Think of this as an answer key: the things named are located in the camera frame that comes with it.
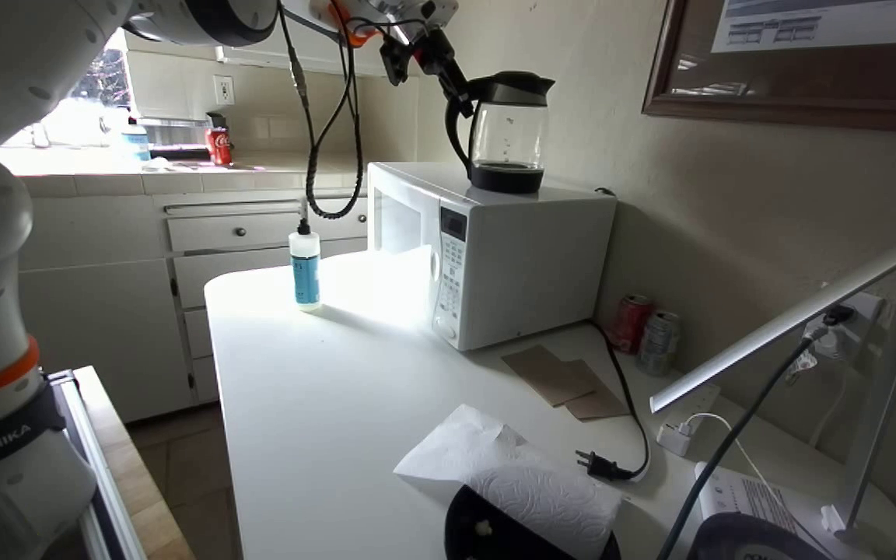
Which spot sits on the white kitchen cabinet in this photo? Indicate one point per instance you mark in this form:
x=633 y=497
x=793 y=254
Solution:
x=106 y=311

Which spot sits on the white desk lamp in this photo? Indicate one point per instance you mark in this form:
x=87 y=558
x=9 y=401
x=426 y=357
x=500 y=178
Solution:
x=790 y=319

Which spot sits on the white bottle with blue label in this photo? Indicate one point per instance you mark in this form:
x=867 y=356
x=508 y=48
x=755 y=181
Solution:
x=306 y=272

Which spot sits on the microwave door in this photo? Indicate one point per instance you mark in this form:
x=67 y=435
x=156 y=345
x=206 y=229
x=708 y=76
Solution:
x=400 y=222

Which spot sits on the silver metal appliance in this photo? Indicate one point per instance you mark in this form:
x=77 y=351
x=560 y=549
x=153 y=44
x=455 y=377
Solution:
x=176 y=132

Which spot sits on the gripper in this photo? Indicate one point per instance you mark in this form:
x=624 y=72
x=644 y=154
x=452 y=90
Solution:
x=434 y=53

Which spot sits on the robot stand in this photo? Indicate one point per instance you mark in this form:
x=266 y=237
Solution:
x=137 y=490

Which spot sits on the wall socket with plugs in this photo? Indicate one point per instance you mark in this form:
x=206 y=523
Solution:
x=845 y=330

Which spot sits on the clear plastic bottle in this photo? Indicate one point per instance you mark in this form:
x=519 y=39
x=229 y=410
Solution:
x=136 y=140

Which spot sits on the silver drink can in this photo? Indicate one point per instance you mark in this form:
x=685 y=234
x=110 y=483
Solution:
x=658 y=342

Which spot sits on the dark round device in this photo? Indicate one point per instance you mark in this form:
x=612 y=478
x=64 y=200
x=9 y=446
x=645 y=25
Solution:
x=751 y=540

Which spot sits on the white wall socket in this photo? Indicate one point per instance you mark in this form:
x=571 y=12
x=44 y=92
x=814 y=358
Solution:
x=224 y=89

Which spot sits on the red soda can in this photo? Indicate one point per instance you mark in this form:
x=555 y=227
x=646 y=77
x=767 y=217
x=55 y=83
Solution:
x=218 y=148
x=631 y=323

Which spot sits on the brown paper napkin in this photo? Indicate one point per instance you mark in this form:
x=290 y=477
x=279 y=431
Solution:
x=549 y=377
x=602 y=404

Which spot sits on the white paper towel roll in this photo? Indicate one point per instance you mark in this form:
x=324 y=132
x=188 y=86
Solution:
x=526 y=482

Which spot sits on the brown framed notice board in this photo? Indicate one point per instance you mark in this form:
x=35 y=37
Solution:
x=790 y=85

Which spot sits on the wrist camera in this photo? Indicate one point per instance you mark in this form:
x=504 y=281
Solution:
x=395 y=61

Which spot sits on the window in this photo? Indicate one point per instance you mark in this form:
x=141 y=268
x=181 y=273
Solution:
x=102 y=82

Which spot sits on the white microwave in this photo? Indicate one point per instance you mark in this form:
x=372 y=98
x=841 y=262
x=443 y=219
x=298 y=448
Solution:
x=526 y=257

